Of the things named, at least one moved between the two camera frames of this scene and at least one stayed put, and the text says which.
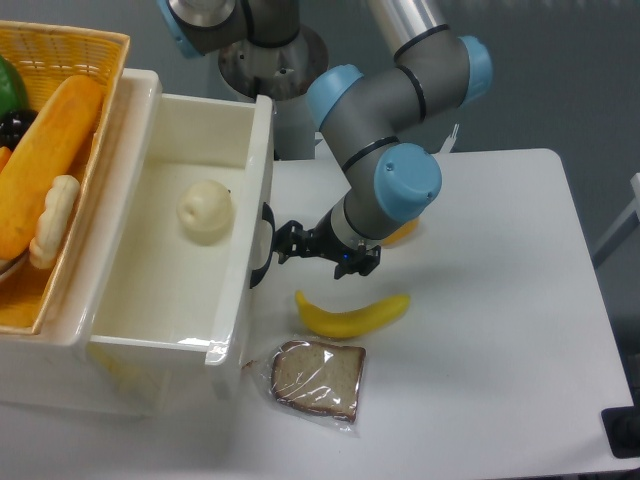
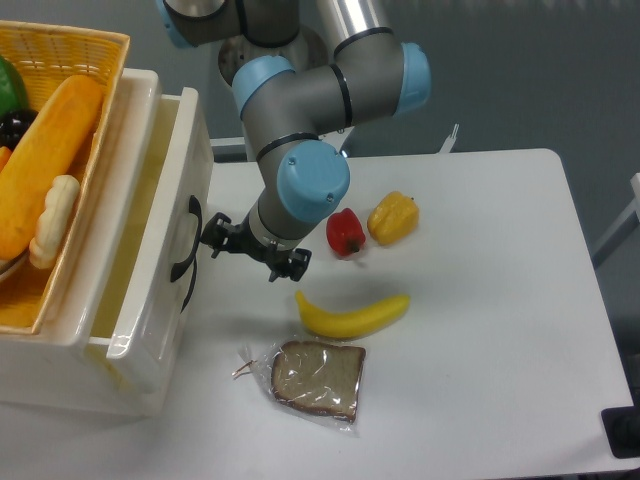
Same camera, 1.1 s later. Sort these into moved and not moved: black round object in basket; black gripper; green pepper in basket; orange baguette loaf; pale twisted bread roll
Moved: black gripper
Not moved: green pepper in basket; black round object in basket; orange baguette loaf; pale twisted bread roll
